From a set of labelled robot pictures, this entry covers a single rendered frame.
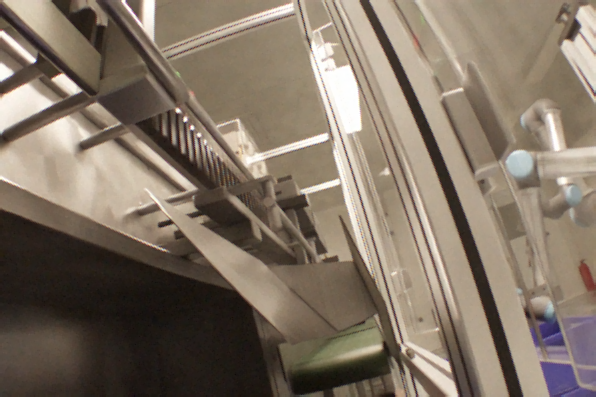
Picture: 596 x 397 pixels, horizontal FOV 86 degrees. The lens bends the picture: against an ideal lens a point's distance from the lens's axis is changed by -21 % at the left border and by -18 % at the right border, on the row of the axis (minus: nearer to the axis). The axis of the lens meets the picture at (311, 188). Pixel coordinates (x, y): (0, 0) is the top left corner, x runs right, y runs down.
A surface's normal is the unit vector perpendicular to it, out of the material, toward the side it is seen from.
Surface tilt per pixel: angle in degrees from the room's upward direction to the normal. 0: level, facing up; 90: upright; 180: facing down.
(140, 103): 180
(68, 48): 90
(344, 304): 90
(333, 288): 90
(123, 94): 180
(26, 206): 90
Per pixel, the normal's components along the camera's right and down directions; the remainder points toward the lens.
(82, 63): 0.96, -0.28
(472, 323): -0.15, -0.34
